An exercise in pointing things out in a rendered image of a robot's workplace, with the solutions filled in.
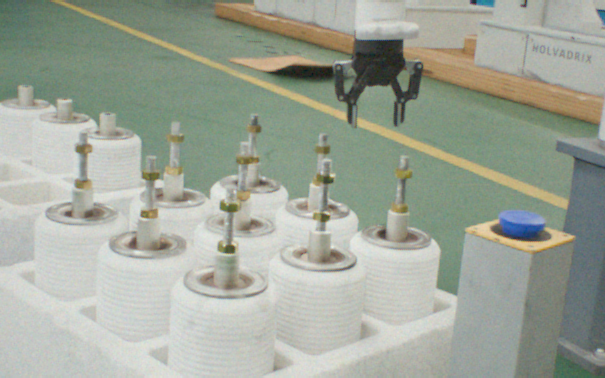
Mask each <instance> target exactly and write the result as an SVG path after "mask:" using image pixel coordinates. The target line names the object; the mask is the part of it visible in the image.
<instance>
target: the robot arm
mask: <svg viewBox="0 0 605 378"><path fill-rule="evenodd" d="M404 20H406V4H405V0H357V3H356V11H355V41H354V55H352V57H351V59H350V60H349V61H341V62H340V61H339V60H335V61H334V62H333V71H334V83H335V94H336V96H337V98H338V100H339V101H344V103H346V104H347V109H346V119H347V121H348V124H350V125H351V127H352V128H356V127H357V113H358V106H357V104H356V103H357V101H358V99H359V97H360V95H361V93H363V91H364V90H365V88H366V86H368V87H374V86H383V87H388V85H390V86H391V88H392V90H393V92H394V94H395V96H396V100H394V120H393V121H394V125H395V126H400V123H403V121H404V112H405V103H406V101H408V100H412V99H417V98H418V94H419V88H420V82H421V76H422V70H423V64H422V62H421V61H420V60H419V59H414V60H405V59H404V57H403V39H417V38H418V37H419V26H418V25H417V24H416V23H414V22H404ZM350 67H351V68H352V69H353V71H355V72H356V74H357V77H356V79H355V81H353V83H352V86H351V88H350V90H349V92H348V93H346V92H344V81H343V75H346V74H347V70H348V69H349V68H350ZM404 67H407V71H409V73H410V81H408V87H407V91H404V92H403V91H402V89H401V87H400V85H399V82H398V80H397V76H398V75H399V73H400V72H401V71H402V69H403V68H404ZM597 146H598V147H600V148H602V149H605V97H604V103H603V109H602V115H601V122H600V128H599V134H598V141H597Z"/></svg>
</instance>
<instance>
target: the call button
mask: <svg viewBox="0 0 605 378"><path fill-rule="evenodd" d="M545 223H546V220H545V219H544V218H543V217H542V216H540V215H538V214H535V213H530V212H525V210H515V209H513V210H505V212H503V213H501V214H500V215H499V224H501V225H502V230H503V231H504V232H506V233H508V234H512V235H516V237H523V238H534V237H538V236H539V232H540V231H541V230H543V229H544V228H545Z"/></svg>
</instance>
